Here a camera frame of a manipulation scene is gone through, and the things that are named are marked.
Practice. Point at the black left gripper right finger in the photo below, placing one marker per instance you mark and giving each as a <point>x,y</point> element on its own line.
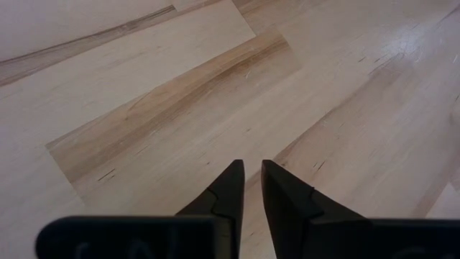
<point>287,216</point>

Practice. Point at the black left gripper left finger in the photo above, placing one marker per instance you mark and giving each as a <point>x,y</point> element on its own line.
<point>223,216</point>

